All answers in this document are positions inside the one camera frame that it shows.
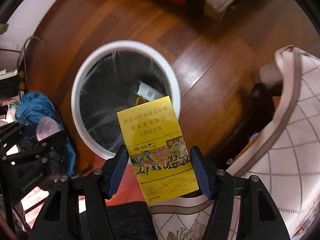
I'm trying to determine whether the yellow cigarette box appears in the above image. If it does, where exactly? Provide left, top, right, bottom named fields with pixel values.
left=117, top=96, right=199, bottom=204

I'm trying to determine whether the white trash bin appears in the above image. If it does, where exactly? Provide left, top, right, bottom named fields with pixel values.
left=71, top=40, right=181, bottom=160

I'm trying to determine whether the crumpled white wrapper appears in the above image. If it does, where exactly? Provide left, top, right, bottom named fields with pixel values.
left=136, top=81, right=164, bottom=102

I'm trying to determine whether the blue cloth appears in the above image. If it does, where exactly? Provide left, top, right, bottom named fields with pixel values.
left=16, top=92, right=75, bottom=176

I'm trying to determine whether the clear plastic cup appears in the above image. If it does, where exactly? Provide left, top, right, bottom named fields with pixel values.
left=36, top=116, right=60, bottom=141

